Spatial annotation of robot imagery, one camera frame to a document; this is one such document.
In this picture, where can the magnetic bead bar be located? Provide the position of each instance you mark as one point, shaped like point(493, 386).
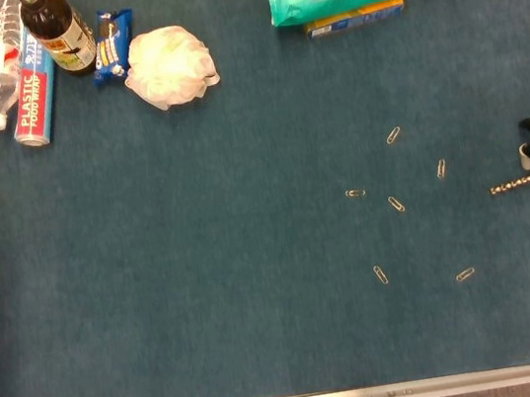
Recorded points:
point(515, 184)

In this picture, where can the silver paper clip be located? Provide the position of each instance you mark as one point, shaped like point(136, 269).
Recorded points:
point(355, 193)
point(381, 274)
point(441, 168)
point(393, 135)
point(465, 274)

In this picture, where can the pink tinted paper clip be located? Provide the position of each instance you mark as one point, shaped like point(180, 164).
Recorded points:
point(396, 204)

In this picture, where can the blue felt table cloth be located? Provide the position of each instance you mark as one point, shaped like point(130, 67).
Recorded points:
point(202, 243)

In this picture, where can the brown tea bottle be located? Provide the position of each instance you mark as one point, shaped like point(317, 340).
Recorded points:
point(64, 43)

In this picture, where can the blue and yellow box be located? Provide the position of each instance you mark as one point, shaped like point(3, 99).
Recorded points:
point(353, 20)

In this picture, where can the blue Oreo cookie pack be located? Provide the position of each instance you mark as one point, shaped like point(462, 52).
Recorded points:
point(112, 49)

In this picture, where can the crumpled white plastic bag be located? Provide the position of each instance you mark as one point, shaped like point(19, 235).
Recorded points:
point(170, 68)

